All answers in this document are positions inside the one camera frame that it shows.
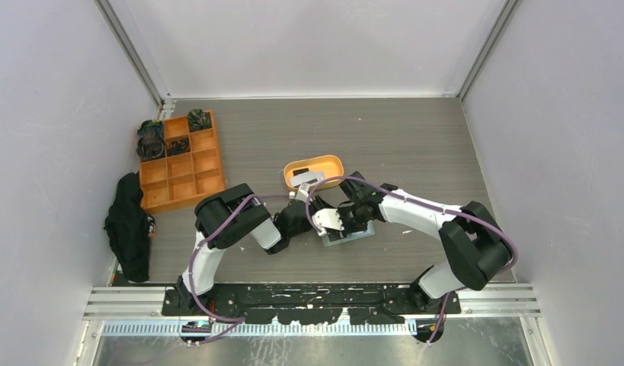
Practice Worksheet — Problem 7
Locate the small black card in tray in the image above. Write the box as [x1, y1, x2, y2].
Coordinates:
[293, 168, 309, 176]

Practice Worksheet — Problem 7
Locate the black cloth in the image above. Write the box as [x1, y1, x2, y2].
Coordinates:
[104, 172, 151, 283]

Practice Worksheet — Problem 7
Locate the orange compartment organizer box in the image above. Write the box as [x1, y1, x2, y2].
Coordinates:
[139, 110, 226, 214]

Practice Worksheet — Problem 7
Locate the white slotted cable duct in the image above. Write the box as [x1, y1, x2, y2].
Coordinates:
[102, 319, 417, 337]

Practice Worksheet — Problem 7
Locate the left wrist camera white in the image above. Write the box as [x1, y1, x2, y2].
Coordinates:
[289, 182, 312, 203]

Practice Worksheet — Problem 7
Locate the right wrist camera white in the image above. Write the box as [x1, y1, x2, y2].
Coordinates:
[312, 208, 344, 236]

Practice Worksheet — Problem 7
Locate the orange oval tray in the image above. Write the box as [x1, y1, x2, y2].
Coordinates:
[283, 155, 344, 191]

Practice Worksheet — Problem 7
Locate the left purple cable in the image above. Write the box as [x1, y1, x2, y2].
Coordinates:
[188, 194, 293, 345]

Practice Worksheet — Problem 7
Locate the aluminium frame rail left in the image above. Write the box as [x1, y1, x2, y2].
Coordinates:
[94, 0, 171, 107]

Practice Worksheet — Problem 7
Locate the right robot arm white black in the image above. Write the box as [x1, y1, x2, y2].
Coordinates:
[314, 172, 517, 313]

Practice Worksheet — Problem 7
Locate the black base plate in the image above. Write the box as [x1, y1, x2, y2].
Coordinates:
[162, 282, 462, 327]

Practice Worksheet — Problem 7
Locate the aluminium frame rail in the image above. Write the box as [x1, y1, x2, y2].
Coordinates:
[94, 0, 171, 107]
[457, 0, 522, 102]

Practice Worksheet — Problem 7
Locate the dark rolled item left upper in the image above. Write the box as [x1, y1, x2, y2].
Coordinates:
[136, 120, 165, 140]

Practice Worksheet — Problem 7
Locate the white magnetic stripe card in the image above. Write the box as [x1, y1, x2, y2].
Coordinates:
[289, 171, 325, 188]

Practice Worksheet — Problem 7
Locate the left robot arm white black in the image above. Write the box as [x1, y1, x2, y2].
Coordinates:
[171, 183, 333, 315]

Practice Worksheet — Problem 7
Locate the dark rolled item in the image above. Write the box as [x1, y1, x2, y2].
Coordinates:
[136, 120, 165, 140]
[136, 136, 165, 162]
[187, 109, 212, 133]

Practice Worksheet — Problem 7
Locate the green card holder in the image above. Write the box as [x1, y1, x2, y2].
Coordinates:
[322, 222, 375, 247]

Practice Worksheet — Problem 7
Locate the aluminium frame rail right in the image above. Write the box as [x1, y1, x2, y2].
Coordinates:
[457, 0, 522, 102]

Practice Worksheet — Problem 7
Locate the dark rolled item top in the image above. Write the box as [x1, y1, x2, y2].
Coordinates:
[187, 109, 212, 133]

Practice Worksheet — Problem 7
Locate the dark rolled item left lower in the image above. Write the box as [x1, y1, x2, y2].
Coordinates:
[136, 136, 165, 162]

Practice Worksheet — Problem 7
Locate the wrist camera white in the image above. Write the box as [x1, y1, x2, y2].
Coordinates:
[289, 182, 312, 203]
[312, 208, 344, 236]

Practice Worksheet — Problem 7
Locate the dark item middle compartment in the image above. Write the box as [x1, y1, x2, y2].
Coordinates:
[166, 137, 190, 156]

